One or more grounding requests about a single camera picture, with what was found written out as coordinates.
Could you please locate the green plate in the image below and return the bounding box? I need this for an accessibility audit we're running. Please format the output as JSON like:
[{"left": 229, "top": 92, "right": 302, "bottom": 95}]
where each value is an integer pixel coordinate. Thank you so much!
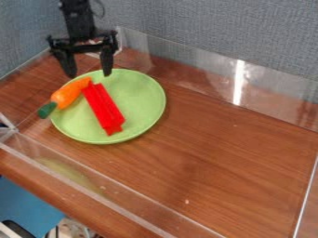
[{"left": 51, "top": 69, "right": 167, "bottom": 144}]

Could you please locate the red star-shaped bar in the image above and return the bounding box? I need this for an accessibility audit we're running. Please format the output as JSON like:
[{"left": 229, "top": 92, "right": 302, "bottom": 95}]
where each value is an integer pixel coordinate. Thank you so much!
[{"left": 82, "top": 83, "right": 126, "bottom": 136}]

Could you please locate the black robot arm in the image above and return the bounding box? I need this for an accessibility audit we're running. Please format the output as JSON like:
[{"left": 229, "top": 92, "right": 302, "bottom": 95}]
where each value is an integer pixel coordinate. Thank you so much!
[{"left": 47, "top": 0, "right": 119, "bottom": 78}]

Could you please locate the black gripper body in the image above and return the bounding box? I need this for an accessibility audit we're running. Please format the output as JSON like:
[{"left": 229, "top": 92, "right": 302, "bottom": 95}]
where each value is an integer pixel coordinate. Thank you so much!
[{"left": 46, "top": 29, "right": 119, "bottom": 58}]

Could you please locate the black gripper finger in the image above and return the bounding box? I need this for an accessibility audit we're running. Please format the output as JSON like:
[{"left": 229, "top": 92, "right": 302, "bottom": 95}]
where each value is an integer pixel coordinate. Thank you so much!
[
  {"left": 54, "top": 50, "right": 78, "bottom": 78},
  {"left": 99, "top": 46, "right": 114, "bottom": 76}
]

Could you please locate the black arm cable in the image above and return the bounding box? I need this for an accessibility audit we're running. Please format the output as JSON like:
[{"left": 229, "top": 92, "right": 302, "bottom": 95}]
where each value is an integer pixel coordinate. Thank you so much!
[{"left": 94, "top": 0, "right": 107, "bottom": 19}]

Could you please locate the orange toy carrot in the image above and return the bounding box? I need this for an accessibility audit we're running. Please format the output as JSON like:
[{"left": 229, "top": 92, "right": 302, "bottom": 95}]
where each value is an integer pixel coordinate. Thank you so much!
[{"left": 38, "top": 76, "right": 92, "bottom": 119}]

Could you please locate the blue box under table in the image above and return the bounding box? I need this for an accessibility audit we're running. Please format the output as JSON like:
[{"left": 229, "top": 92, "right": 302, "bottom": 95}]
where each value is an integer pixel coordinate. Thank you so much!
[{"left": 0, "top": 177, "right": 64, "bottom": 238}]

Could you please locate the clear acrylic enclosure wall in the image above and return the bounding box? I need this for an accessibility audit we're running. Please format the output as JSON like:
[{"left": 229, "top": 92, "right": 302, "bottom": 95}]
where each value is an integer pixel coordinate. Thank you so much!
[{"left": 0, "top": 29, "right": 318, "bottom": 238}]

